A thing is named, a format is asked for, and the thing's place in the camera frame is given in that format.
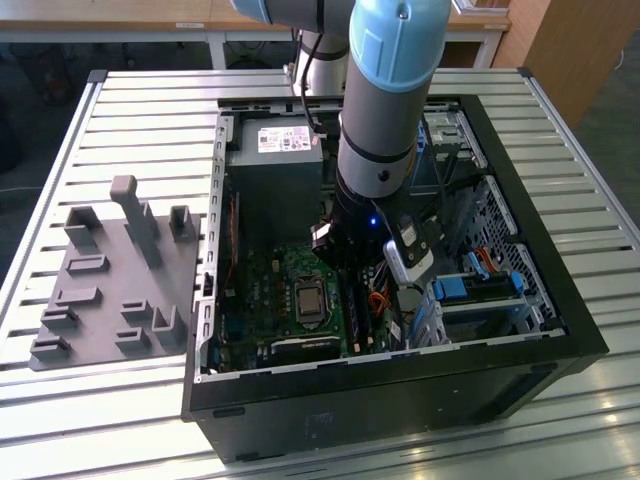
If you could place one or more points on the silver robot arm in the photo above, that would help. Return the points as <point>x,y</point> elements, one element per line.
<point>380,90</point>

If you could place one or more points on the silver CPU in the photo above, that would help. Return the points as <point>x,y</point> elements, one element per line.
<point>311,304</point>

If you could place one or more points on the silver power supply unit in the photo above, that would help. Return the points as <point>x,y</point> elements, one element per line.
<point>275,190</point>

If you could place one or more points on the hard disk in blue carrier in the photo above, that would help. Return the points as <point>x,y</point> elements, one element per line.
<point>450,290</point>

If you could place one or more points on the green motherboard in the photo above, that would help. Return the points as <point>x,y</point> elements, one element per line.
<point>270,300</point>

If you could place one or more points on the blue drive carrier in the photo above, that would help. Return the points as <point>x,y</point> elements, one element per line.
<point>421,142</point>

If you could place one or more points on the black graphics card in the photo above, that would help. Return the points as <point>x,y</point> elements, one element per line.
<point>305,347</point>

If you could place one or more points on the silver metal disk bay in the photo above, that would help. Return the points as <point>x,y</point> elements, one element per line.
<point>450,145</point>

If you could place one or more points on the perforated metal disk bay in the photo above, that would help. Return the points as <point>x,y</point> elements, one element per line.
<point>500,220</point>

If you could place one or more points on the black PC case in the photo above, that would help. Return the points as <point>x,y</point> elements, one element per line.
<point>350,410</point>

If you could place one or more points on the grey parts rack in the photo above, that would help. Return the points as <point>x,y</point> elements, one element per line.
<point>110,320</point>

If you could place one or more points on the wooden cabinet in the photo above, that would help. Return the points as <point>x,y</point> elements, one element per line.
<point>575,50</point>

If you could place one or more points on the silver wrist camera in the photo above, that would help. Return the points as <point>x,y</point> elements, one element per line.
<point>400,267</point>

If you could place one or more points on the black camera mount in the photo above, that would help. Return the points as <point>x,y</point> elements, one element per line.
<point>425,235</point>

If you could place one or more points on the wooden desk white frame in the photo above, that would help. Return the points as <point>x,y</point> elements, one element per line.
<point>125,12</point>

